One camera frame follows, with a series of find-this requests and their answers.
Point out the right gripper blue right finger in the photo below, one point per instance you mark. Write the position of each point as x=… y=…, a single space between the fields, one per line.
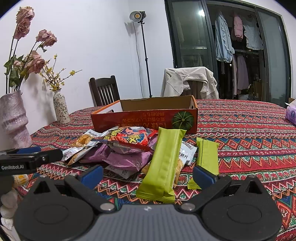
x=203 y=178

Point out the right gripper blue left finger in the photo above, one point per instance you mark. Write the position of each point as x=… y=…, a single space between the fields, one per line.
x=92 y=177

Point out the small green snack bar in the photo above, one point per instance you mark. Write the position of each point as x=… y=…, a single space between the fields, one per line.
x=208 y=155

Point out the white cracker packet back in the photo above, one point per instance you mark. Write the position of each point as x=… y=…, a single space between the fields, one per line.
x=186 y=155

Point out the white cracker snack packet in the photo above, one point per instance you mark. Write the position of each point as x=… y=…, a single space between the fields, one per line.
x=89 y=147

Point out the large green snack bar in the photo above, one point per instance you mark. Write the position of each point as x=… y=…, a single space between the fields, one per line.
x=157 y=185

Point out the purple snack packet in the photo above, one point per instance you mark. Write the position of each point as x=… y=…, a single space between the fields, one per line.
x=129 y=161

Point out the red blue spicy snack bag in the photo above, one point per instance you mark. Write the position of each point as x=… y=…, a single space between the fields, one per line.
x=127 y=140

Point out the pink textured vase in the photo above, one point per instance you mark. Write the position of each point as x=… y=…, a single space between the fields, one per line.
x=14 y=120

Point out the patterned red tablecloth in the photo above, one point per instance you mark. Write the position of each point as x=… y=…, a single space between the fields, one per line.
x=254 y=138

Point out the red orange cardboard box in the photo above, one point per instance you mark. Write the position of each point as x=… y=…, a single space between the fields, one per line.
x=175 y=112

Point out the dark wooden chair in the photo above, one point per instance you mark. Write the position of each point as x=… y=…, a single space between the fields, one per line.
x=104 y=90

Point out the yellow blossom branches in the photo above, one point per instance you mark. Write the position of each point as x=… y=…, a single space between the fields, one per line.
x=53 y=79

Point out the pink dried roses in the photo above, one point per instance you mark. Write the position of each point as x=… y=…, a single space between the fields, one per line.
x=24 y=55

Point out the chair under beige jacket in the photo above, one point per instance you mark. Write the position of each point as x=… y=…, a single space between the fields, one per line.
x=194 y=89

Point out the beige jacket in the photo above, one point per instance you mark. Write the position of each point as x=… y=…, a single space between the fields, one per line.
x=175 y=80

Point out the purple tissue pack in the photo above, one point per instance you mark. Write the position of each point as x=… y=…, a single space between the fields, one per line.
x=291 y=113

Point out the light blue hanging shirt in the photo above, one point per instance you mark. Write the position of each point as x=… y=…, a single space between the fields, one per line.
x=224 y=49

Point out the white hanging top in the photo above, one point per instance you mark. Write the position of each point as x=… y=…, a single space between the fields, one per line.
x=252 y=34

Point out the pink hanging garment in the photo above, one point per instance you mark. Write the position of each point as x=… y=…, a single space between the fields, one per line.
x=237 y=29

